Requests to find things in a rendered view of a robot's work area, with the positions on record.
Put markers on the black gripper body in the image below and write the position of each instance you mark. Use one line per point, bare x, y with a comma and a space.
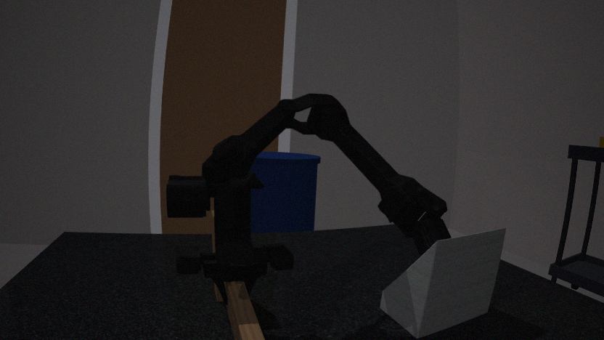
189, 258

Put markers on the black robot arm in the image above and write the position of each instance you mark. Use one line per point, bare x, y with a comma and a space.
225, 178

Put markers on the wooden side rail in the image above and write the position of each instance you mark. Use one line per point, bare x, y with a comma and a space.
241, 313

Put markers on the brown wooden post with slot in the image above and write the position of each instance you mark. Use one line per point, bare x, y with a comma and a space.
218, 295

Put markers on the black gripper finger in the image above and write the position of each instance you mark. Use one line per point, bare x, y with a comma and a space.
249, 285
219, 283

